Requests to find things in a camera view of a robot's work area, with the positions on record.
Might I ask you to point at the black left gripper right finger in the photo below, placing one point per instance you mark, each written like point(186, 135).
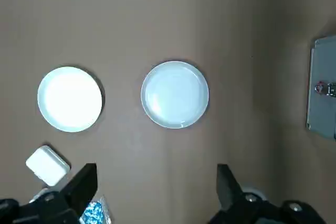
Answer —
point(231, 197)

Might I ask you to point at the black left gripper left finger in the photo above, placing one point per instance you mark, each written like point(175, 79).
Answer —
point(73, 195)

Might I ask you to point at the silver aluminium medical kit case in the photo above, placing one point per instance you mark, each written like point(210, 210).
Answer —
point(321, 111)

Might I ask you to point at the white round plate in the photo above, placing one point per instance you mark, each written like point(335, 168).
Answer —
point(69, 99)

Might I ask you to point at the gray round plate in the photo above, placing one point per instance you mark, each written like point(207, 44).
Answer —
point(174, 95)

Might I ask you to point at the bag of blue white capsules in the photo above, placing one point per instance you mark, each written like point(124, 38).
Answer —
point(94, 211)

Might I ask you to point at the white plastic pill box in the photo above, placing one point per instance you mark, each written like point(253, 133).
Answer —
point(47, 165)

